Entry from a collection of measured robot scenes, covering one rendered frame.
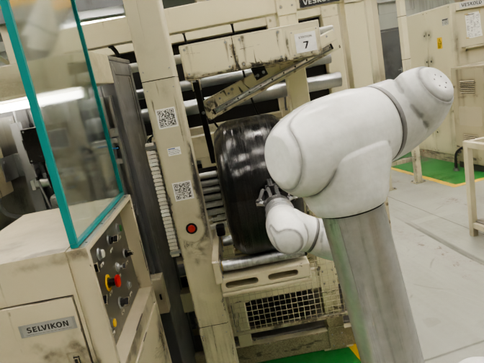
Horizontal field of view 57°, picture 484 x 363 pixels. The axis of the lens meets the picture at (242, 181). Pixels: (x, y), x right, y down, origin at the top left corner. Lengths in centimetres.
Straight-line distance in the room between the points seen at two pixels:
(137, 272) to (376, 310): 120
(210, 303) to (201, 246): 26
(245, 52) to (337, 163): 140
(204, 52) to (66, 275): 114
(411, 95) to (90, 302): 93
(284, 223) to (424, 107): 57
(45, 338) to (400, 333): 92
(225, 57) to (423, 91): 135
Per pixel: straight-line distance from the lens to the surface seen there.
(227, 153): 163
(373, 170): 68
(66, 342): 134
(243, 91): 213
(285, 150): 64
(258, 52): 200
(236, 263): 180
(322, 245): 125
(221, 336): 203
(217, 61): 199
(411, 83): 75
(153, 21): 176
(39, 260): 126
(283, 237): 117
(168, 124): 175
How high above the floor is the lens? 161
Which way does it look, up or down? 13 degrees down
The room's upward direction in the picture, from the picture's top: 11 degrees counter-clockwise
